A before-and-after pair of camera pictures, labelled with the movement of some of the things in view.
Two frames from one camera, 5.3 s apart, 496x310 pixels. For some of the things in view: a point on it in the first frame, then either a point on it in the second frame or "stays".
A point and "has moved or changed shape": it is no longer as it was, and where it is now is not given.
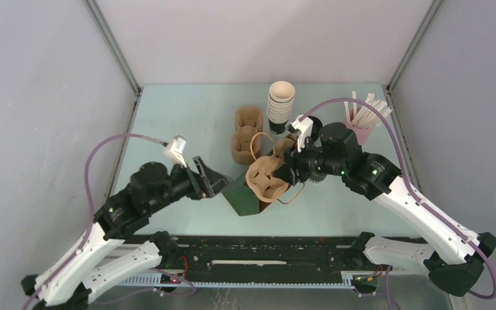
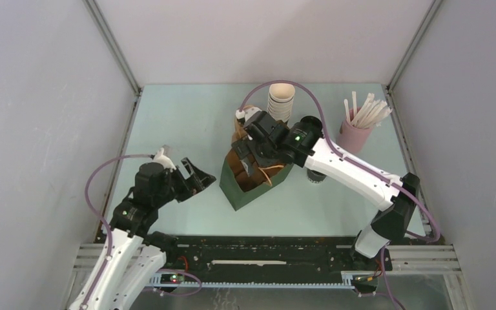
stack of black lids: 316,128 stays
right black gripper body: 313,160 -> 262,154
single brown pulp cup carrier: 265,185 -> 258,175
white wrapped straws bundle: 365,117 stays
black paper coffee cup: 317,177 stays
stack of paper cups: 280,99 stays
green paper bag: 241,199 has moved or changed shape
